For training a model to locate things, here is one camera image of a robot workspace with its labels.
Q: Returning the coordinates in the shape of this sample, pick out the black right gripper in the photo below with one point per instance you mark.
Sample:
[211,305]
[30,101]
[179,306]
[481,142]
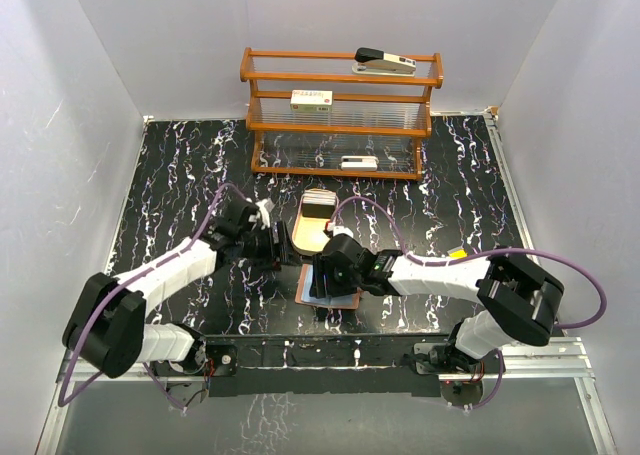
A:
[323,282]

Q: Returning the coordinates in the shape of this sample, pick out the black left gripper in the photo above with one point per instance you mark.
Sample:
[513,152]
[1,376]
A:
[276,253]

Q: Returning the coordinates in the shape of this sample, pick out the pink leather card holder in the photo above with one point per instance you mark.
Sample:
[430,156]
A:
[304,297]

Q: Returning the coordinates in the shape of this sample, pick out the beige wooden tray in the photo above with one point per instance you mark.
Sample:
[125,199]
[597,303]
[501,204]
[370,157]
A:
[308,234]

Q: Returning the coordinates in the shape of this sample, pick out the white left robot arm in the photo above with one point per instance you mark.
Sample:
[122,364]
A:
[109,326]

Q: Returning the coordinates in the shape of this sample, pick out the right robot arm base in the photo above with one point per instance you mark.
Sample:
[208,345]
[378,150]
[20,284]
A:
[444,359]

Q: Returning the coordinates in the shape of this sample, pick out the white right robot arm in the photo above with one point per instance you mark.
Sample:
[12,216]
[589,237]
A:
[520,299]

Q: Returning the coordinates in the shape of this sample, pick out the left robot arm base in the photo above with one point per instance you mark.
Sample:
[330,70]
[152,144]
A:
[208,362]

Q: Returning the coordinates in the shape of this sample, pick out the stack of credit cards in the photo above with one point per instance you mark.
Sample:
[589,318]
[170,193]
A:
[318,196]

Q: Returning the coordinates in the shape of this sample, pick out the small white stapler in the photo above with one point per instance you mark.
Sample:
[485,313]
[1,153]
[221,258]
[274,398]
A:
[359,163]

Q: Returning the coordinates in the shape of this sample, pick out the yellow and grey sharpener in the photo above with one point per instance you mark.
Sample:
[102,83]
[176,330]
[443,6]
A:
[457,253]

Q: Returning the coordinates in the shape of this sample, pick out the orange wooden shelf rack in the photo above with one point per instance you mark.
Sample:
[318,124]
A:
[384,116]

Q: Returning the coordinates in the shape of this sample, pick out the white staples box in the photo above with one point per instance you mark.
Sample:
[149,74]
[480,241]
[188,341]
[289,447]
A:
[311,101]

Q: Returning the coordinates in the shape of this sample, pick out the black and white stapler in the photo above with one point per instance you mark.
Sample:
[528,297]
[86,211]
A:
[369,61]

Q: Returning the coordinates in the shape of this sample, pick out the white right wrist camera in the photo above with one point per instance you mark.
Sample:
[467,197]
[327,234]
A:
[333,229]

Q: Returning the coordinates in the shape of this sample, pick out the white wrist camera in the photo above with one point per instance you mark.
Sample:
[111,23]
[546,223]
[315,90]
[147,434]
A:
[262,219]
[333,229]

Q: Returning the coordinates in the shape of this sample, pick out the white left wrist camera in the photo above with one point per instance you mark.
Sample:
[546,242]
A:
[262,219]

